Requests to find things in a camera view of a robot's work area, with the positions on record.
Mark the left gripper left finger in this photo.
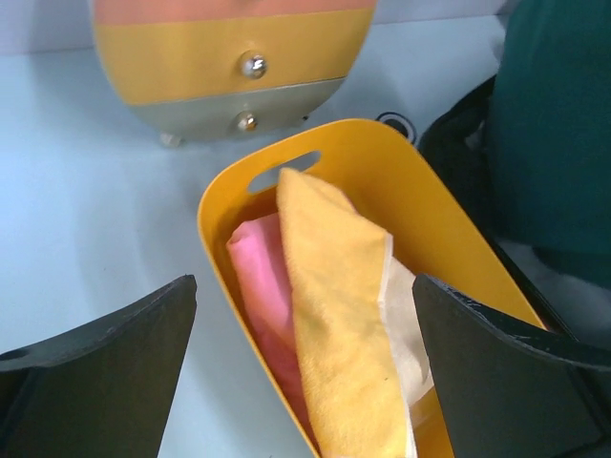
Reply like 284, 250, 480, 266
1, 275, 197, 457

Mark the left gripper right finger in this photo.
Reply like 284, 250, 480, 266
413, 275, 610, 457

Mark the pink and teal children's suitcase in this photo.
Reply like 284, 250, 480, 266
418, 77, 610, 349

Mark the pink cloth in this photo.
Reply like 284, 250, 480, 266
226, 214, 316, 442

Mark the yellow cloth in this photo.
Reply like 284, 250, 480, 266
276, 168, 432, 457

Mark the dark green cloth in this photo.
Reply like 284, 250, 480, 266
488, 0, 610, 286

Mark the yellow plastic basket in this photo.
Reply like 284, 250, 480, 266
198, 119, 542, 457

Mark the round pastel drawer cabinet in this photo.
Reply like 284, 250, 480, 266
91, 0, 375, 145

